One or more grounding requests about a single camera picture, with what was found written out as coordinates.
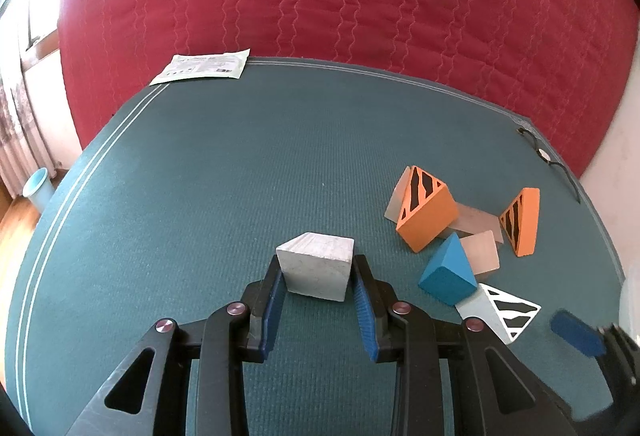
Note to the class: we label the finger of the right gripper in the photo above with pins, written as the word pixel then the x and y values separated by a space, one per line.
pixel 578 334

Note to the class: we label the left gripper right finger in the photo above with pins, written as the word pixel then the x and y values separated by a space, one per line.
pixel 451 378

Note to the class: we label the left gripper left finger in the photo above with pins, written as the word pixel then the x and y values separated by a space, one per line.
pixel 147 393

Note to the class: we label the white zebra striped block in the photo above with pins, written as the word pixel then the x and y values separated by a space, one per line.
pixel 504 313

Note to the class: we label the white marble cube block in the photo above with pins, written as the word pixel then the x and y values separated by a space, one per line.
pixel 317 265

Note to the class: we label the blue triangular prism block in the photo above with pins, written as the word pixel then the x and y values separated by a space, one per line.
pixel 448 275

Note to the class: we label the small orange striped wedge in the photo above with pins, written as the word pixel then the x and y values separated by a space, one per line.
pixel 520 221

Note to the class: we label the large orange striped prism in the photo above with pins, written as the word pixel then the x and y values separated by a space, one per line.
pixel 427 209

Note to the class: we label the tan flat square block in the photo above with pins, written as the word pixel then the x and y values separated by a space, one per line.
pixel 482 253

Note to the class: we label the teal green mat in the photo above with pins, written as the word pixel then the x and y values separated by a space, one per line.
pixel 185 194

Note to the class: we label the tan rectangular wooden block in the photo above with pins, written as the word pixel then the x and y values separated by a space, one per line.
pixel 472 221

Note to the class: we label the black wrist watch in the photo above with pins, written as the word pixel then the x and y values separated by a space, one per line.
pixel 545 156

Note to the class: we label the tan wedge block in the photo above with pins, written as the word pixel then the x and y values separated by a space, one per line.
pixel 392 210

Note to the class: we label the light blue waste bin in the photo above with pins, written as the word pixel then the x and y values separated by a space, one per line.
pixel 39 189

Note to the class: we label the white paper leaflet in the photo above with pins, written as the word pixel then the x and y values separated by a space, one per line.
pixel 228 65

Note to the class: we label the patterned curtain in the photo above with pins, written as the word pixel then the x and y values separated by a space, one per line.
pixel 23 150

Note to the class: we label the red quilted bed cover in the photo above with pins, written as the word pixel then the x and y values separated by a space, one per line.
pixel 564 64

